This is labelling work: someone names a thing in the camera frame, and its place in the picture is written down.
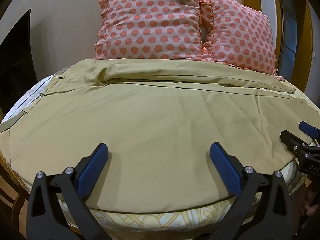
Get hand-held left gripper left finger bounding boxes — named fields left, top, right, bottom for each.
left=26, top=142, right=113, bottom=240

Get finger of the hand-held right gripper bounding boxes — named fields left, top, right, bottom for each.
left=299, top=121, right=320, bottom=139
left=280, top=130, right=308, bottom=156

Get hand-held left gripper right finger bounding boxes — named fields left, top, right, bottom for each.
left=209, top=142, right=293, bottom=240

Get khaki pants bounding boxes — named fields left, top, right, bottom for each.
left=0, top=58, right=312, bottom=212

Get person's right hand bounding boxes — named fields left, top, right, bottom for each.
left=302, top=184, right=320, bottom=217

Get white yellow patterned bed sheet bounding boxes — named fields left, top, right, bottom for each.
left=0, top=79, right=320, bottom=233

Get yellow framed window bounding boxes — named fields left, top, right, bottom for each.
left=240, top=0, right=320, bottom=93

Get pink polka dot pillow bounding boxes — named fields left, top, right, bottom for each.
left=200, top=0, right=279, bottom=76
left=93, top=0, right=213, bottom=61

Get dark door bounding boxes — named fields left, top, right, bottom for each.
left=0, top=8, right=32, bottom=117

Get wooden bed frame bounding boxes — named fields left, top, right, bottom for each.
left=0, top=155, right=84, bottom=240

